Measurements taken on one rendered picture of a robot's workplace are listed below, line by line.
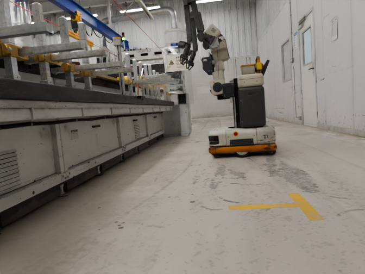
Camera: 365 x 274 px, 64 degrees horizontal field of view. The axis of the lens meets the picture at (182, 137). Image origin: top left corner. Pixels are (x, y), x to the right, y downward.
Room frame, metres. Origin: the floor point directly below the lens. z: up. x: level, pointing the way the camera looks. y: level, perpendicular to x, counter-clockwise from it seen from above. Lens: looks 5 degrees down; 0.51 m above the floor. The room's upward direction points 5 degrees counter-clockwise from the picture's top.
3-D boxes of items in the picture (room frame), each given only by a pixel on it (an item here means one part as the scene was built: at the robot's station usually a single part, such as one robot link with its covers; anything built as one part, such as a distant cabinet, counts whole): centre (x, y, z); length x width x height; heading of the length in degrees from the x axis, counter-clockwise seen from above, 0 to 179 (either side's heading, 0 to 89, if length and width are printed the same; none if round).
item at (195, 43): (3.47, -0.23, 1.40); 0.11 x 0.06 x 0.43; 169
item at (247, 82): (3.14, -0.73, 0.59); 0.55 x 0.34 x 0.83; 168
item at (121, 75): (2.74, 0.52, 0.93); 0.05 x 0.05 x 0.45; 83
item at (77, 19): (7.88, 2.52, 2.95); 0.34 x 0.26 x 0.49; 173
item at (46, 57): (1.54, 0.67, 0.84); 0.14 x 0.06 x 0.05; 173
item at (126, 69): (2.04, 0.51, 0.82); 0.43 x 0.03 x 0.04; 83
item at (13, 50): (1.29, 0.70, 0.82); 0.14 x 0.06 x 0.05; 173
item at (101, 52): (1.54, 0.58, 0.84); 0.43 x 0.03 x 0.04; 83
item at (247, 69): (3.14, -0.75, 0.87); 0.23 x 0.15 x 0.11; 168
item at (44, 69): (1.52, 0.67, 0.87); 0.04 x 0.04 x 0.48; 83
